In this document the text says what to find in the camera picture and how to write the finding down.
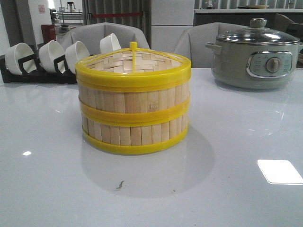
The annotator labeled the black bowl rack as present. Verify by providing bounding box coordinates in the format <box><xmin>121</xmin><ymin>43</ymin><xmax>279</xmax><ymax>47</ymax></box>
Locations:
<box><xmin>0</xmin><ymin>43</ymin><xmax>77</xmax><ymax>84</ymax></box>

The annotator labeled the grey chair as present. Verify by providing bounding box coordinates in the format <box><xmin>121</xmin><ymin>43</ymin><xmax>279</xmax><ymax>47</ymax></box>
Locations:
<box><xmin>59</xmin><ymin>22</ymin><xmax>149</xmax><ymax>55</ymax></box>
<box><xmin>173</xmin><ymin>22</ymin><xmax>245</xmax><ymax>68</ymax></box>

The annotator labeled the glass pot lid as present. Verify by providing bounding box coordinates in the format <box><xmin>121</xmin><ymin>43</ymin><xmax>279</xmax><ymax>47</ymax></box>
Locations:
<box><xmin>217</xmin><ymin>18</ymin><xmax>300</xmax><ymax>45</ymax></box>

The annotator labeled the white bowl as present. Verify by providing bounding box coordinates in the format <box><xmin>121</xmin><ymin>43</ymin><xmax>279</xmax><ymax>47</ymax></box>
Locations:
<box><xmin>65</xmin><ymin>41</ymin><xmax>90</xmax><ymax>74</ymax></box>
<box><xmin>39</xmin><ymin>40</ymin><xmax>65</xmax><ymax>73</ymax></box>
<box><xmin>5</xmin><ymin>43</ymin><xmax>34</xmax><ymax>75</ymax></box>
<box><xmin>99</xmin><ymin>33</ymin><xmax>121</xmax><ymax>54</ymax></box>

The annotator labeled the grey chair right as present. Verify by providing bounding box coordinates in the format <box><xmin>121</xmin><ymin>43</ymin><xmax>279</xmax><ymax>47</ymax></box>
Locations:
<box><xmin>173</xmin><ymin>22</ymin><xmax>245</xmax><ymax>68</ymax></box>

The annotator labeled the bamboo steamer tray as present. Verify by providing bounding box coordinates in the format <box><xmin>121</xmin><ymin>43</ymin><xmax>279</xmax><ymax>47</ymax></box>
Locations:
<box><xmin>82</xmin><ymin>113</ymin><xmax>189</xmax><ymax>155</ymax></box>
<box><xmin>79</xmin><ymin>81</ymin><xmax>190</xmax><ymax>126</ymax></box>

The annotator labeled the red cylinder bin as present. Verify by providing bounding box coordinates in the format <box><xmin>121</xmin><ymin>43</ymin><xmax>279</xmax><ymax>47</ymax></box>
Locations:
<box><xmin>41</xmin><ymin>24</ymin><xmax>56</xmax><ymax>44</ymax></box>

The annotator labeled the white bowl far left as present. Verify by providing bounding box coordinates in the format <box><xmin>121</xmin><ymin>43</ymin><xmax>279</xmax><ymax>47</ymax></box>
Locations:
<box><xmin>5</xmin><ymin>43</ymin><xmax>34</xmax><ymax>75</ymax></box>

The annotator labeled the woven bamboo steamer lid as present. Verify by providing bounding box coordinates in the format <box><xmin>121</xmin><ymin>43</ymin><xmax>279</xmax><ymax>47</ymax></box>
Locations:
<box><xmin>75</xmin><ymin>42</ymin><xmax>191</xmax><ymax>92</ymax></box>

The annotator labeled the grey chair left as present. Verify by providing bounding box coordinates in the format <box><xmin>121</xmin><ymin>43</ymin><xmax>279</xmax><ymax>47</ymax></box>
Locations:
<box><xmin>59</xmin><ymin>22</ymin><xmax>149</xmax><ymax>55</ymax></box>

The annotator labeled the green electric cooking pot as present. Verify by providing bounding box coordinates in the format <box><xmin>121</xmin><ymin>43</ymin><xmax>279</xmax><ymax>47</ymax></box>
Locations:
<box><xmin>205</xmin><ymin>41</ymin><xmax>303</xmax><ymax>89</ymax></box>

